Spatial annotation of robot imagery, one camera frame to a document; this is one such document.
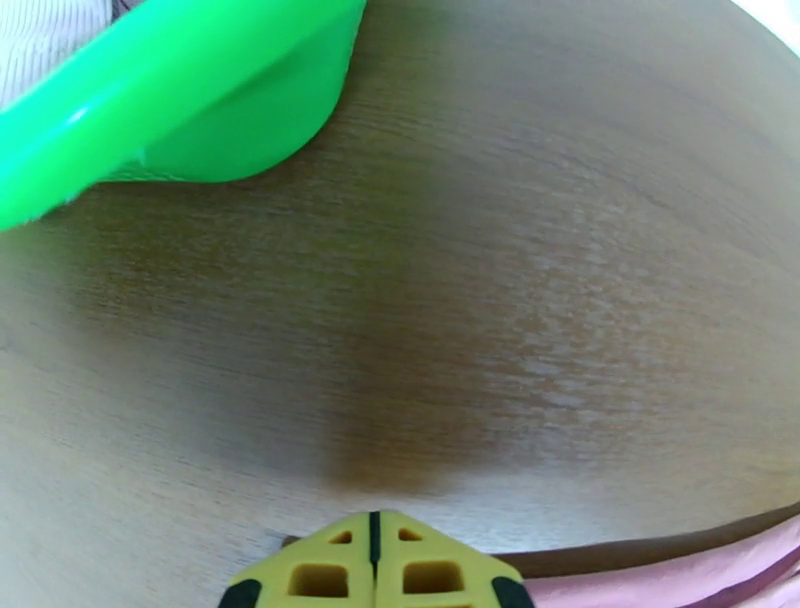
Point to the pink tank top dark trim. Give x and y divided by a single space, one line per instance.
687 569

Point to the lilac ribbed knit top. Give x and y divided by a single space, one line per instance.
44 44

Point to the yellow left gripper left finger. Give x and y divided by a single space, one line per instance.
319 572

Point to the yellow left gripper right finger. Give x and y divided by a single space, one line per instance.
437 572

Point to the green plastic laundry basket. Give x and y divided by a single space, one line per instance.
187 100

